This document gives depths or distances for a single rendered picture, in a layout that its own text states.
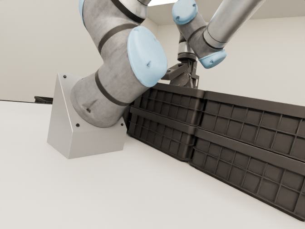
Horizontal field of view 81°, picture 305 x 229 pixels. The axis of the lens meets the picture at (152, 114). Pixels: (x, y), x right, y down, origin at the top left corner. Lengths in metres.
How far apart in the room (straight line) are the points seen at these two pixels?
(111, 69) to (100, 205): 0.26
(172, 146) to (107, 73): 0.32
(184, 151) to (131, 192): 0.26
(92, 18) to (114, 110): 0.21
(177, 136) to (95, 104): 0.27
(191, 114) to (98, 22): 0.34
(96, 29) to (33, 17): 3.23
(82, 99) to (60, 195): 0.22
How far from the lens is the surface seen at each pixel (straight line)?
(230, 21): 0.50
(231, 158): 0.51
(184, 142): 0.57
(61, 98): 0.50
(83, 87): 0.46
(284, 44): 4.30
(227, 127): 0.50
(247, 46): 4.38
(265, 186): 0.51
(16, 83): 3.57
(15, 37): 3.55
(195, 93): 0.54
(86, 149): 0.48
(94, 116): 0.46
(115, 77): 0.40
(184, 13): 0.61
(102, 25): 0.44
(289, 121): 0.48
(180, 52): 0.70
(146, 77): 0.38
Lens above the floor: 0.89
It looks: 7 degrees down
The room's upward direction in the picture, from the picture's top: 12 degrees clockwise
